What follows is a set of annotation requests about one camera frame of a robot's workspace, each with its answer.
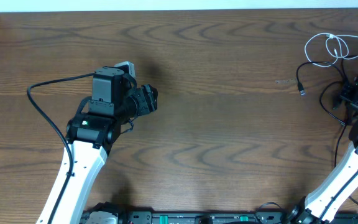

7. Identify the black USB cable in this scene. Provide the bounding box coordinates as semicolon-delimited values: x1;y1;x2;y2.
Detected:
296;60;351;97
318;54;358;169

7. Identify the white USB cable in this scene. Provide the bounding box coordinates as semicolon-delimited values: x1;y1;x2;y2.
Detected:
304;32;358;68

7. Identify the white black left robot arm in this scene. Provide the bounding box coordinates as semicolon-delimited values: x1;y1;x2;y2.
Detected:
37;61;158;223

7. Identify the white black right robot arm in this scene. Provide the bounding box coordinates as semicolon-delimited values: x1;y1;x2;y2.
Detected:
282;66;358;223

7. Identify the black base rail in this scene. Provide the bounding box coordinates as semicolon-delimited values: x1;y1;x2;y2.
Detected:
82;202;358;224

